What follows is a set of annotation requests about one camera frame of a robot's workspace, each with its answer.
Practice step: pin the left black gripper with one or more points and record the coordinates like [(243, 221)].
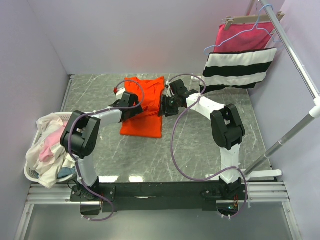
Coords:
[(136, 110)]

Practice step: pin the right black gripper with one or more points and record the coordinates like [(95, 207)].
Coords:
[(164, 100)]

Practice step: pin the orange t-shirt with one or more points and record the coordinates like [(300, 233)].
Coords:
[(146, 124)]

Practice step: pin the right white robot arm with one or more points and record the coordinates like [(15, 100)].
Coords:
[(226, 125)]

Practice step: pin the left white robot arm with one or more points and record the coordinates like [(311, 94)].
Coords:
[(81, 133)]

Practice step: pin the black white striped cloth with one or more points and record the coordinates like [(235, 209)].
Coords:
[(240, 70)]

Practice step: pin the pink towel on hanger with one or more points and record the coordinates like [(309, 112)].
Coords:
[(242, 37)]

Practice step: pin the cream and pink clothes pile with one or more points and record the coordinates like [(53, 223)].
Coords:
[(50, 155)]

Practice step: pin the black base beam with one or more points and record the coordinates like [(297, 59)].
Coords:
[(145, 196)]

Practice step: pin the wooden clip hanger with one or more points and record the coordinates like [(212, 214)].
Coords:
[(240, 20)]

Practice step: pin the silver clothes rack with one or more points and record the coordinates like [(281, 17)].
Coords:
[(283, 98)]

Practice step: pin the aluminium rail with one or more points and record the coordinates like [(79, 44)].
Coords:
[(258, 192)]

